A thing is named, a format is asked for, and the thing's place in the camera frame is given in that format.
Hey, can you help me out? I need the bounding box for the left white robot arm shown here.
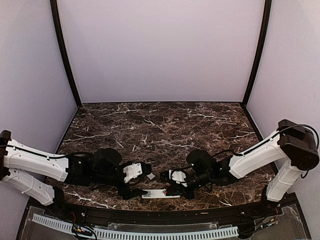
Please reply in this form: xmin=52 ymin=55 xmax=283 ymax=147
xmin=0 ymin=130 xmax=152 ymax=218

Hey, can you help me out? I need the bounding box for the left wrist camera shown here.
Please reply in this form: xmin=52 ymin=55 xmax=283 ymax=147
xmin=122 ymin=162 xmax=152 ymax=184

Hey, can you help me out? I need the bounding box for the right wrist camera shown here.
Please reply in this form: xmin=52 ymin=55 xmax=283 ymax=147
xmin=160 ymin=169 xmax=188 ymax=187

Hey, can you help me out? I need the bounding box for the white slotted cable duct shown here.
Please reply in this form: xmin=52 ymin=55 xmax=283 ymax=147
xmin=32 ymin=214 xmax=239 ymax=240

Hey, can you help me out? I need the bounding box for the black frame post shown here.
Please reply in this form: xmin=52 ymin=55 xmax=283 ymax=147
xmin=49 ymin=0 xmax=82 ymax=108
xmin=241 ymin=0 xmax=272 ymax=109

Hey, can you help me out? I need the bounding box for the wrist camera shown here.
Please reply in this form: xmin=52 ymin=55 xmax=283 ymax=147
xmin=122 ymin=162 xmax=152 ymax=184
xmin=160 ymin=169 xmax=188 ymax=187

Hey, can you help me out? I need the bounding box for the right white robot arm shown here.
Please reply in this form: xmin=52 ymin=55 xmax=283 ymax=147
xmin=161 ymin=119 xmax=320 ymax=217

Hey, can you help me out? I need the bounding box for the white remote control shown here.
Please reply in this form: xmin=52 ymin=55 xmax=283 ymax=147
xmin=141 ymin=189 xmax=181 ymax=199

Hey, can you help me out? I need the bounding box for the left black frame post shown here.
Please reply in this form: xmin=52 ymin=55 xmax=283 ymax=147
xmin=49 ymin=0 xmax=82 ymax=108

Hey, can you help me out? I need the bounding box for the black front rail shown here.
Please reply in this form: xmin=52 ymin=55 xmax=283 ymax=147
xmin=49 ymin=197 xmax=298 ymax=227

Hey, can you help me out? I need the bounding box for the white battery cover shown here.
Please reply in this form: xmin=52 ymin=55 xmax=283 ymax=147
xmin=147 ymin=173 xmax=156 ymax=180

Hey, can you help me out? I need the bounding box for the right black frame post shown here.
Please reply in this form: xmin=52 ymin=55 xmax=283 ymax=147
xmin=241 ymin=0 xmax=272 ymax=109

